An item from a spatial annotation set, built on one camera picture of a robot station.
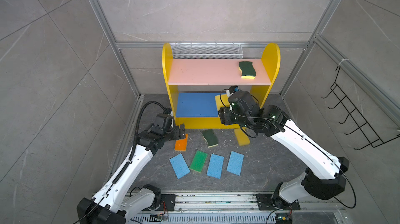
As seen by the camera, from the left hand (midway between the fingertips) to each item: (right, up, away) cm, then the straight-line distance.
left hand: (178, 127), depth 77 cm
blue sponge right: (+31, -21, +8) cm, 38 cm away
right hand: (+23, +8, -11) cm, 26 cm away
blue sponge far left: (0, -22, +6) cm, 23 cm away
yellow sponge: (+37, -9, +18) cm, 42 cm away
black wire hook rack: (+79, -2, -19) cm, 81 cm away
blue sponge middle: (+20, -22, +6) cm, 30 cm away
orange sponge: (-1, -13, +15) cm, 20 cm away
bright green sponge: (+10, -21, +8) cm, 24 cm away
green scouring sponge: (+17, -9, +18) cm, 26 cm away
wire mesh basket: (+15, +46, +20) cm, 52 cm away
